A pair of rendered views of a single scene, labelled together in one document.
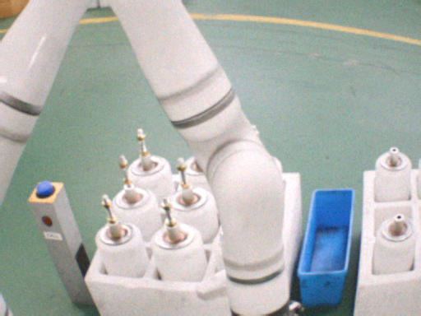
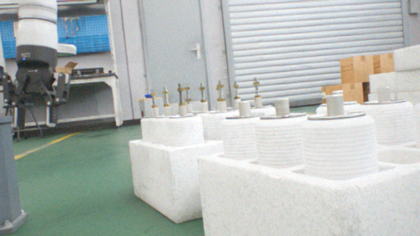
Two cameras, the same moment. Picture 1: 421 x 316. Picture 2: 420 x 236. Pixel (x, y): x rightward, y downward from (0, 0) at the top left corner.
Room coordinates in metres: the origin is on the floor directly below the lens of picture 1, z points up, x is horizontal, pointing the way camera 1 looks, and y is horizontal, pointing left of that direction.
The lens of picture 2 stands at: (0.26, -0.83, 0.29)
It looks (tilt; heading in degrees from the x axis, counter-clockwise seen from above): 3 degrees down; 48
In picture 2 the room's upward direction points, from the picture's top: 6 degrees counter-clockwise
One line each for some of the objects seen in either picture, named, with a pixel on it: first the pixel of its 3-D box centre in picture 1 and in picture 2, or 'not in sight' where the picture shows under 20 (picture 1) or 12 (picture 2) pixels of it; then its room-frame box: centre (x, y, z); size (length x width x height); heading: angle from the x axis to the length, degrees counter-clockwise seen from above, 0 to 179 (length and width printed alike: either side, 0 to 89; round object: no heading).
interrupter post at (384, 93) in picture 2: not in sight; (384, 95); (0.99, -0.51, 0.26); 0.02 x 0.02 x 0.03
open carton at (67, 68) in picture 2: not in sight; (61, 71); (2.41, 4.56, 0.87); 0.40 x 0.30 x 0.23; 134
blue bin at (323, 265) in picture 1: (329, 248); not in sight; (1.02, -0.23, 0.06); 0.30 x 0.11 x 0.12; 163
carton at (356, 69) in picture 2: not in sight; (356, 70); (4.56, 1.34, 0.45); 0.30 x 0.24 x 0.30; 59
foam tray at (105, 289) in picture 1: (201, 259); (210, 165); (1.03, 0.05, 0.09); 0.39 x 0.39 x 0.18; 74
